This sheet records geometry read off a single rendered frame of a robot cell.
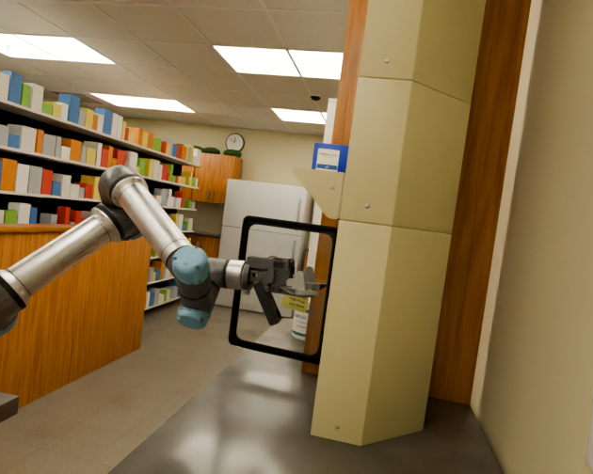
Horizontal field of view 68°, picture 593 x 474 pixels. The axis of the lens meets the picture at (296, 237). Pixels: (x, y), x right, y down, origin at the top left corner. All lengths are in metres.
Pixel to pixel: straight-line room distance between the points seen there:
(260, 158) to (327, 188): 5.90
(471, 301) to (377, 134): 0.60
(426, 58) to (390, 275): 0.46
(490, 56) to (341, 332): 0.87
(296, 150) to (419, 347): 5.81
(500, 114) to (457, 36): 0.34
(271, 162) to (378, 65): 5.84
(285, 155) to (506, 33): 5.51
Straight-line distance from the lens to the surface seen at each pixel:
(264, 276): 1.10
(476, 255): 1.32
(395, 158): 0.94
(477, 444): 1.19
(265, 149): 6.82
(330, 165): 1.04
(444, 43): 1.06
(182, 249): 0.97
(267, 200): 6.02
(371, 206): 0.93
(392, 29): 1.01
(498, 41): 1.42
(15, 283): 1.23
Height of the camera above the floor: 1.41
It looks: 3 degrees down
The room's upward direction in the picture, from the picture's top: 7 degrees clockwise
